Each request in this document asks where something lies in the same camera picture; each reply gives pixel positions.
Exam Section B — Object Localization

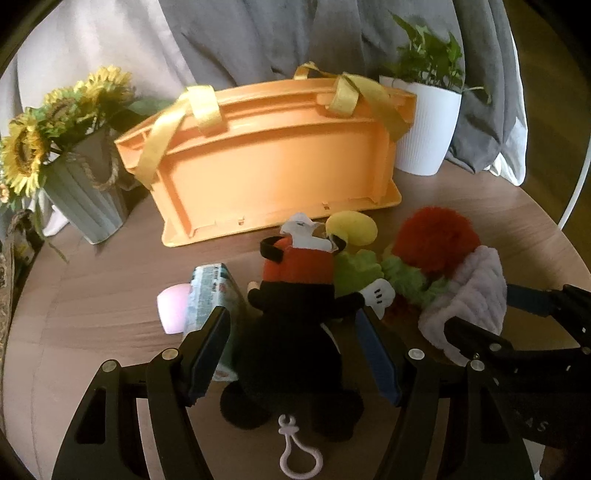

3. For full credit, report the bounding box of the orange plastic crate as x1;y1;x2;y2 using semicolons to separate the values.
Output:
113;62;419;249

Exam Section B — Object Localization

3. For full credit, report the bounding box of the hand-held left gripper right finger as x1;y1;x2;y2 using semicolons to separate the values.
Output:
355;307;528;480

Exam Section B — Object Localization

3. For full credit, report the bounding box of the yellow and green plush toy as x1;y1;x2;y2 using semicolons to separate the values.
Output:
325;210;385;296

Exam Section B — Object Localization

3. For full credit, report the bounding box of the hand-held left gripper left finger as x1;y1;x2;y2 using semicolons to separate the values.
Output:
51;305;232;480

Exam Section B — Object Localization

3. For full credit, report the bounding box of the pink soft ball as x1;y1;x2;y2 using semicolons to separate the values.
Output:
156;284;191;335

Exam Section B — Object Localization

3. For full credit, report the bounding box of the patterned brown cloth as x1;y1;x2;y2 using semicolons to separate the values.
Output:
0;210;43;356

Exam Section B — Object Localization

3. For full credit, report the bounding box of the grey curtain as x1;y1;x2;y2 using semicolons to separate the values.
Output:
157;0;527;185

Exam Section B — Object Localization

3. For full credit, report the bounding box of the white plastic keychain clip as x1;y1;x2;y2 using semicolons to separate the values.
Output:
278;414;324;477

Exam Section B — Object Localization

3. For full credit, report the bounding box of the green leafy plant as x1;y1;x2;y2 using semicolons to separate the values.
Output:
379;11;492;104

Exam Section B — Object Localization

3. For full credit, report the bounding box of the white knitted cloth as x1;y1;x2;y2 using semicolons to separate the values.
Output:
418;244;509;365

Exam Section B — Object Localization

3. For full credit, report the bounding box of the white wall trim strip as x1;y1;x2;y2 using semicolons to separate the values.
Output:
558;134;591;228

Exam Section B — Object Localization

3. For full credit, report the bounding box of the grey ribbed flower pot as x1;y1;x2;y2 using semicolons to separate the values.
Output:
41;129;132;245

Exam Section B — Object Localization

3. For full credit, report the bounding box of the white sheer curtain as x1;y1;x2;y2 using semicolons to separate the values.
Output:
487;28;529;186

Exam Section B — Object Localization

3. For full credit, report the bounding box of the sunflower bouquet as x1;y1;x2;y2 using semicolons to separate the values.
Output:
0;65;171;217

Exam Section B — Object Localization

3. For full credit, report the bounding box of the green tissue pack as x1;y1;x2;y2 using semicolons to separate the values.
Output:
182;263;245;384

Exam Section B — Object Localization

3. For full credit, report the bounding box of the red and green plush toy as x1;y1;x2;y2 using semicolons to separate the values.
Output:
381;207;482;311

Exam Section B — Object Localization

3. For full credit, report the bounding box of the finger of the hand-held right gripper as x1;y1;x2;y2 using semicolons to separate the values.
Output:
443;316;591;370
505;282;591;320

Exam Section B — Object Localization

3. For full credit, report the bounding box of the white ribbed plant pot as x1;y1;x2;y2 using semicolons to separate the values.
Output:
379;76;462;176

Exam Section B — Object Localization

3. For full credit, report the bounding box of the black and red mouse plush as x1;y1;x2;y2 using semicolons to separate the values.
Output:
221;212;395;444

